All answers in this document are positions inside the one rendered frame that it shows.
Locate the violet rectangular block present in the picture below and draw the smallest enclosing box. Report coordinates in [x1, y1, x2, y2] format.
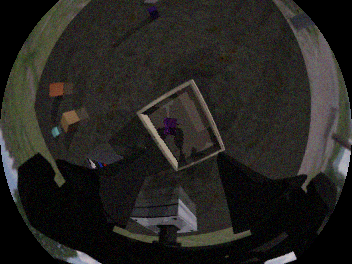
[147, 5, 159, 20]

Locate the beige open tray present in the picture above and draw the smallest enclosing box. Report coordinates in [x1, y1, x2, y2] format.
[136, 79, 224, 171]

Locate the orange-brown block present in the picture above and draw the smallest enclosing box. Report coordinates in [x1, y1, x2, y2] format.
[49, 83, 64, 97]

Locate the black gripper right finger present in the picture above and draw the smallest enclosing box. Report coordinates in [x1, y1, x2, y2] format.
[216, 152, 308, 235]

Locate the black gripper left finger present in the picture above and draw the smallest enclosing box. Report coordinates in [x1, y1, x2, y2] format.
[55, 147, 153, 229]

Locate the teal rectangular block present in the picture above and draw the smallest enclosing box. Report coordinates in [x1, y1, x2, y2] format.
[51, 127, 60, 137]

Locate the tan cube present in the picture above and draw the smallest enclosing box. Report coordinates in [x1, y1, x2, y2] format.
[61, 111, 80, 133]

